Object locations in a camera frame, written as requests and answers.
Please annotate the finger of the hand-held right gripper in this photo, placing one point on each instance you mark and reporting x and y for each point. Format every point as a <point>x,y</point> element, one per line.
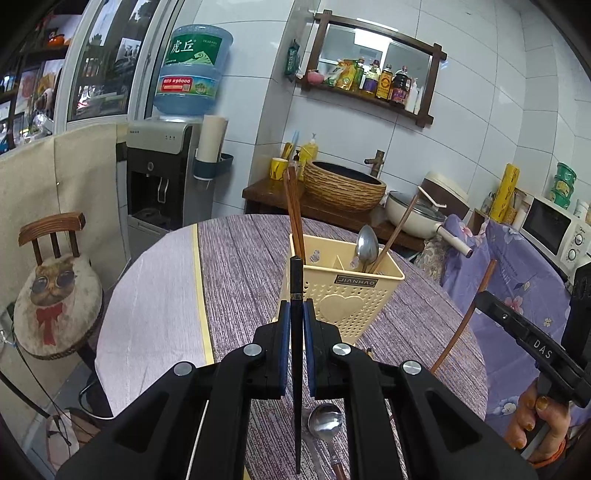
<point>508,318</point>

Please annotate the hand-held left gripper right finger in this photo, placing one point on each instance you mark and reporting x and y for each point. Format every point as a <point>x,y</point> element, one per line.
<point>308,341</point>

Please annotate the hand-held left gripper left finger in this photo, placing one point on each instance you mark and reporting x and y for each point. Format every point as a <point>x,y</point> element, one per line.
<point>284,332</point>

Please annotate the cream plastic utensil holder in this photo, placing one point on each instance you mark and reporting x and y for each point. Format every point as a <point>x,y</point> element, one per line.
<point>355,300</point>

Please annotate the black chopstick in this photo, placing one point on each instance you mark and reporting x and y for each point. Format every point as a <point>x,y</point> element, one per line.
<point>297,415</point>

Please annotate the engraved steel spoon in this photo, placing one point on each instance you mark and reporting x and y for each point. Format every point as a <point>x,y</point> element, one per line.
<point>367,249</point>

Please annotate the person's right hand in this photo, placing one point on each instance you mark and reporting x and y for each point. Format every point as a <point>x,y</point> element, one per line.
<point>531,415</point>

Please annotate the white microwave oven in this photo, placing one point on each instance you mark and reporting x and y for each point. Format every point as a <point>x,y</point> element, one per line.
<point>549,226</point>

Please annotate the brown floral cushion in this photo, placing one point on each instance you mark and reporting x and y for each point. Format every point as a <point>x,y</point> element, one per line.
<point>429,254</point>

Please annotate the small plastic container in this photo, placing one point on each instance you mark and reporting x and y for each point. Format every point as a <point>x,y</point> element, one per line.
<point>581,207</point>

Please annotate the glass jar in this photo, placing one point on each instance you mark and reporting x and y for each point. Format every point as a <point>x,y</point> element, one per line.
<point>519,207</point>

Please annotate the yellow wrap roll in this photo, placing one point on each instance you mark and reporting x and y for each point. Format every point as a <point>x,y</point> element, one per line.
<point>505,191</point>

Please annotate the stack of green cups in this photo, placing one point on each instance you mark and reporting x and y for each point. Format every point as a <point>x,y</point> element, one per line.
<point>564,184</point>

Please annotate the pale yellow-edged table cover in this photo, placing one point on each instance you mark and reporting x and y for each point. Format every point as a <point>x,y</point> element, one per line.
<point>152,300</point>

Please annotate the dark wooden counter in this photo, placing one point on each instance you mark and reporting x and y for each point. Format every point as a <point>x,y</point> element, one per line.
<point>268,194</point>

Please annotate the cream pan with lid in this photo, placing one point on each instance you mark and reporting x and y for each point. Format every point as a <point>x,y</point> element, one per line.
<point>411,214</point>

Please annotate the white ladle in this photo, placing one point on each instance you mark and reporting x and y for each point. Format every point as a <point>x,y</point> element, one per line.
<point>431,198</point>

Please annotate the cream rice cooker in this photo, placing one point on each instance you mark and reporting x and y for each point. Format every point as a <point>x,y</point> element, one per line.
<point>445,187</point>

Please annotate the woven basket sink basin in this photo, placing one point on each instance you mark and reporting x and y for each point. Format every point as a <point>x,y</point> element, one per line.
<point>344,187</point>

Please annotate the yellow mug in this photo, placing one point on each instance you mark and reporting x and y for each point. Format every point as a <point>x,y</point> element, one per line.
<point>278,168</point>

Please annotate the small pink pump bottle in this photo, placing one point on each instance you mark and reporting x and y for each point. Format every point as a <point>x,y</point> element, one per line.
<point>297,159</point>

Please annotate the yellow soap pump bottle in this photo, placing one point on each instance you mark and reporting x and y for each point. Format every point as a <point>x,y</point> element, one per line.
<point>308,150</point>

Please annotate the bronze faucet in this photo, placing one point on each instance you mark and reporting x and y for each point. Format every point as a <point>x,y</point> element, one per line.
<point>376,161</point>

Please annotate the grey water dispenser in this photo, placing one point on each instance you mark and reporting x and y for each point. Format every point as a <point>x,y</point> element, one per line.
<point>157,175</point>

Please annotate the cat print seat cushion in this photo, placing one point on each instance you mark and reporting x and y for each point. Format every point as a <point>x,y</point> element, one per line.
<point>55,300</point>

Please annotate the pale plastic bag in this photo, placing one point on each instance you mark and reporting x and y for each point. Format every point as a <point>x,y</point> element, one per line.
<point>69,429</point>

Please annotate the white squeeze bottle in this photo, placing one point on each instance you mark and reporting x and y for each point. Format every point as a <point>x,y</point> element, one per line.
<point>415,97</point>

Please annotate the wooden chair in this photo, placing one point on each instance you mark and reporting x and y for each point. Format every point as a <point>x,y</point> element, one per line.
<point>51,230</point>

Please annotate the dark soy sauce bottle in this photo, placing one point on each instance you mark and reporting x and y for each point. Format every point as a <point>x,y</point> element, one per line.
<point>400,87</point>

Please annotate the small pink bowl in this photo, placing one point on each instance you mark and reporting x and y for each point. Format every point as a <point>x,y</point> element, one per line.
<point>314,76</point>

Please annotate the white green seasoning packet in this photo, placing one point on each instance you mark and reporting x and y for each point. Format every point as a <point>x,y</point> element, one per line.
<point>332,76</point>

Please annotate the brown label sauce bottle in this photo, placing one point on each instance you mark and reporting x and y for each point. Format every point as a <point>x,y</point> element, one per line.
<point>384,83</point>

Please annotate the yellow seasoning packet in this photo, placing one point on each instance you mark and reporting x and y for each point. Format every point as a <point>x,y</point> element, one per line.
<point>346,74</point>

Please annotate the beige cardboard panel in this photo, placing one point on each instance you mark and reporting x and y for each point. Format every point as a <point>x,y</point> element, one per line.
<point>69,175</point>

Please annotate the cooking oil bottle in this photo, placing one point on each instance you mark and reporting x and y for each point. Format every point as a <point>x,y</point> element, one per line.
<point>371,78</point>

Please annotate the green bottle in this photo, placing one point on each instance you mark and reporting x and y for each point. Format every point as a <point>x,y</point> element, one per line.
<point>361,71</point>

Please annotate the green hanging packet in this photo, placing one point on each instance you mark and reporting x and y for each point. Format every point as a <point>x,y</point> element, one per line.
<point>292,60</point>

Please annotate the blue water jug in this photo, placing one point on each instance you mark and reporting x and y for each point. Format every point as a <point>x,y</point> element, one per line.
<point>191,69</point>

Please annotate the white sliding window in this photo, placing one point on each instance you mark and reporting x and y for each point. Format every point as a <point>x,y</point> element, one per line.
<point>117,50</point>

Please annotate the wooden display shelf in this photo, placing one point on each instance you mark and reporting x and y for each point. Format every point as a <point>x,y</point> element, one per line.
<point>27,69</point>

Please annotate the orange teapot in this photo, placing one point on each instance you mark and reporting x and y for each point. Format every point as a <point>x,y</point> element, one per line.
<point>57,40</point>

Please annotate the blue-grey wall rack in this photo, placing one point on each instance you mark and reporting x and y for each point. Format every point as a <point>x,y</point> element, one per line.
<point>217,168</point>

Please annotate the dark wooden wall shelf frame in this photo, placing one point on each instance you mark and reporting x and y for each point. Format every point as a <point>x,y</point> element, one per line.
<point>431,85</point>

